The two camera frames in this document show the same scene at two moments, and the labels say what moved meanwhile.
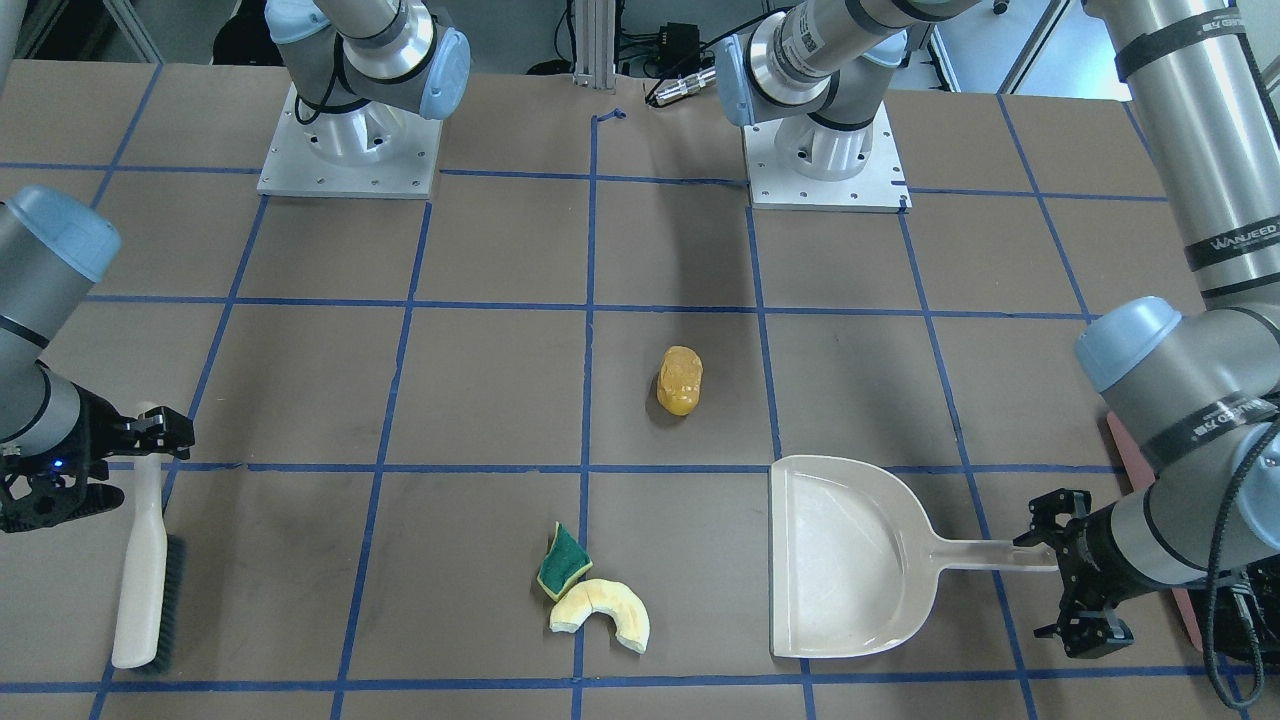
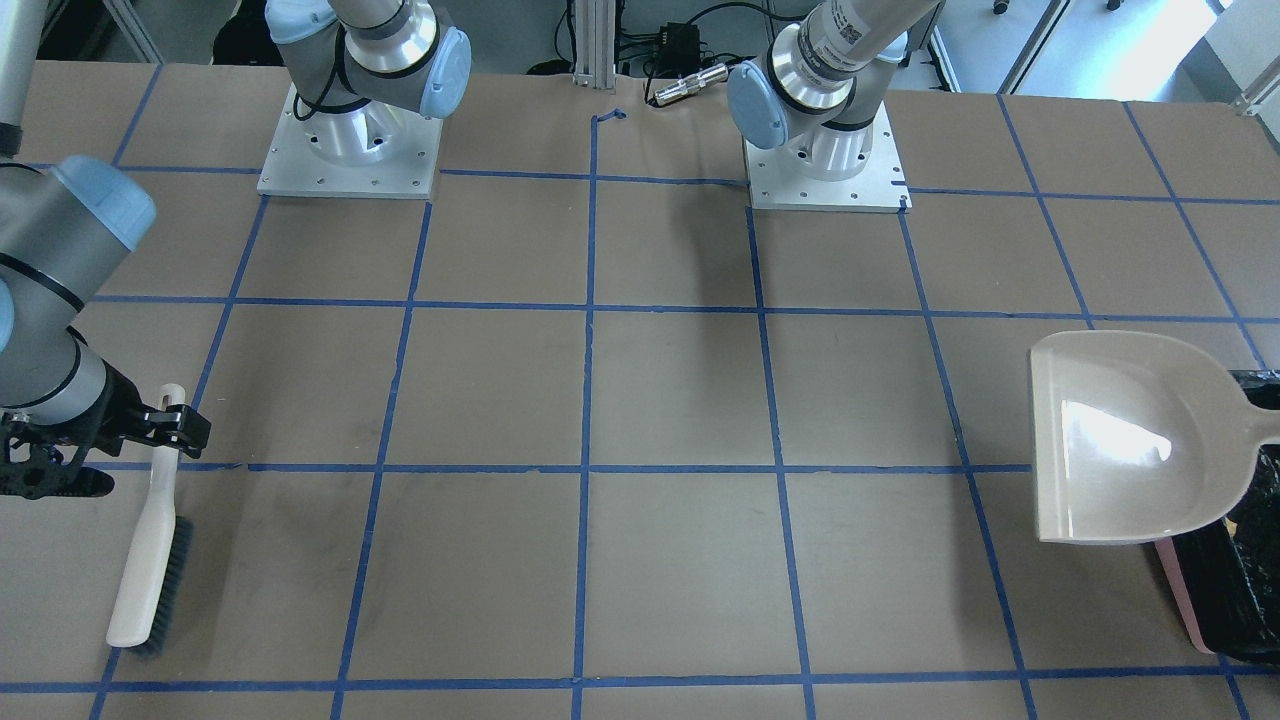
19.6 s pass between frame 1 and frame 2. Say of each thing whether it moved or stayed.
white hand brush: moved
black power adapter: stayed
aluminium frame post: stayed
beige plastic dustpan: moved
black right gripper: moved
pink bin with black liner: stayed
